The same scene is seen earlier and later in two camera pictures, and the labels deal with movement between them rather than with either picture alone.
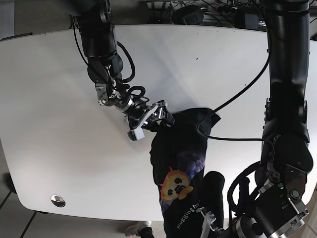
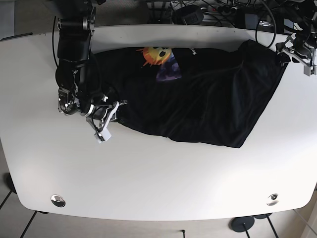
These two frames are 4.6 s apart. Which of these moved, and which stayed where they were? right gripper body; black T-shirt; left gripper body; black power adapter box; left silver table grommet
Moved: right gripper body; left gripper body; black T-shirt
Stayed: left silver table grommet; black power adapter box
